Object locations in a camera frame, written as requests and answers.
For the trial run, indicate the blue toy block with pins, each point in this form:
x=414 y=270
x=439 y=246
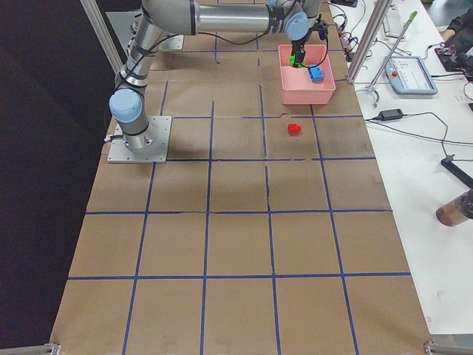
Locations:
x=315 y=73

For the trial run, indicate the pink plastic box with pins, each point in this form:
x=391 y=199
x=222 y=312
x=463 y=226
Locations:
x=297 y=87

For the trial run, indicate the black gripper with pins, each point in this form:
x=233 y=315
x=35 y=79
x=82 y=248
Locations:
x=297 y=47

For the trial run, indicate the brown drink bottle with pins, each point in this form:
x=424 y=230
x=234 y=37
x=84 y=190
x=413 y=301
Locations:
x=456 y=211

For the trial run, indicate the white keyboard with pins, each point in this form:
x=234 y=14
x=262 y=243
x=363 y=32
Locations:
x=392 y=23

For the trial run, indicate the black power adapter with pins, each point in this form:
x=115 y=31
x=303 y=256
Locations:
x=390 y=114

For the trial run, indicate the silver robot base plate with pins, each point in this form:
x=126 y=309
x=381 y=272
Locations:
x=150 y=146

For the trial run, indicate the red toy block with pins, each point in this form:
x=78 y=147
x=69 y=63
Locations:
x=294 y=129

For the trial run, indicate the aluminium frame post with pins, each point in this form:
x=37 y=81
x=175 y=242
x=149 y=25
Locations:
x=375 y=20

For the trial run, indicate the robot teach pendant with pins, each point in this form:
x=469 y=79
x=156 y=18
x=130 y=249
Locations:
x=408 y=75

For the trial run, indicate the green toy block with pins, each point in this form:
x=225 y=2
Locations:
x=292 y=60

